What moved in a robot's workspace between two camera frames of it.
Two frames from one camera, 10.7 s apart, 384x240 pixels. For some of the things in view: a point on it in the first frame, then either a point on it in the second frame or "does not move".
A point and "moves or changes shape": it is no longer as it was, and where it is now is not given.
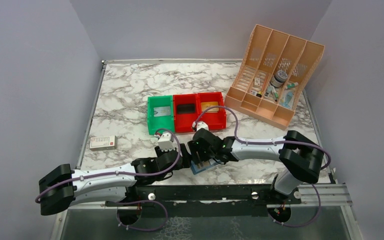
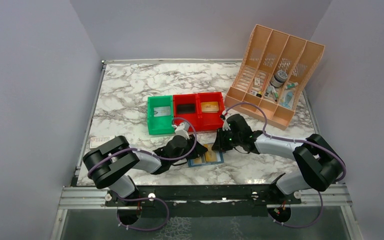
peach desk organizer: (275, 66) does not move
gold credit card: (205, 163) moves or changes shape
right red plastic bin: (215, 120) does not move
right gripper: (194, 147) to (220, 144)
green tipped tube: (292, 85) does not move
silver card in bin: (163, 111) does not move
